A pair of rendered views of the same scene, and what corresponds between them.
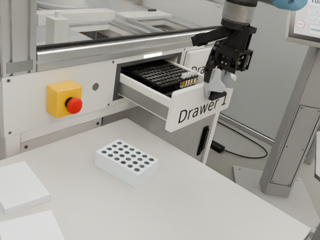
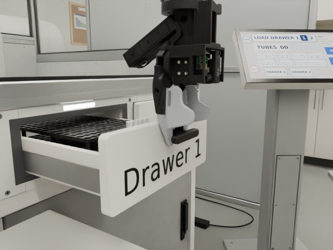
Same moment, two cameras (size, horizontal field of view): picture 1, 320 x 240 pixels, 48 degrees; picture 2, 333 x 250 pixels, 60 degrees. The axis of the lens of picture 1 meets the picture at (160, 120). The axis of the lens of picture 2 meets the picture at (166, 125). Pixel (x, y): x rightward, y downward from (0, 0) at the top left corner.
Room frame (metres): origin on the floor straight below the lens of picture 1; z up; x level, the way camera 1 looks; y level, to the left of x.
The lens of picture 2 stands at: (0.46, -0.08, 1.01)
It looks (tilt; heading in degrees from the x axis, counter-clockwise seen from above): 11 degrees down; 356
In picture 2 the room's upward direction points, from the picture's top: straight up
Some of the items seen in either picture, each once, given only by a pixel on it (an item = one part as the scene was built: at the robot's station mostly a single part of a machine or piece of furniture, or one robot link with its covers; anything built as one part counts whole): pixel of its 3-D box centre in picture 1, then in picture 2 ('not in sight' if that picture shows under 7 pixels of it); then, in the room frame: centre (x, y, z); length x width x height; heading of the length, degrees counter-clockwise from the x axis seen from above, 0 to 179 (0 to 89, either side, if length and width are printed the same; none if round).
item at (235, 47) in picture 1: (232, 46); (189, 46); (0.90, -0.14, 1.04); 0.09 x 0.08 x 0.12; 53
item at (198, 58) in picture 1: (208, 62); (166, 117); (1.30, -0.14, 0.87); 0.29 x 0.02 x 0.11; 143
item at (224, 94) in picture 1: (214, 94); (179, 134); (0.91, -0.13, 0.91); 0.07 x 0.04 x 0.01; 143
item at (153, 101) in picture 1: (148, 77); (81, 141); (1.05, 0.06, 0.86); 0.40 x 0.26 x 0.06; 53
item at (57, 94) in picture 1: (65, 99); not in sight; (0.77, 0.23, 0.88); 0.07 x 0.05 x 0.07; 143
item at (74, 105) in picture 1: (73, 105); not in sight; (0.75, 0.21, 0.88); 0.04 x 0.03 x 0.04; 143
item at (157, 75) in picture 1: (151, 76); (83, 139); (1.04, 0.05, 0.87); 0.22 x 0.18 x 0.06; 53
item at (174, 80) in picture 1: (178, 80); (121, 131); (0.98, -0.03, 0.90); 0.18 x 0.02 x 0.01; 143
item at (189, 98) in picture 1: (203, 100); (165, 151); (0.93, -0.11, 0.87); 0.29 x 0.02 x 0.11; 143
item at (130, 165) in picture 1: (126, 162); not in sight; (0.70, 0.06, 0.78); 0.12 x 0.08 x 0.04; 62
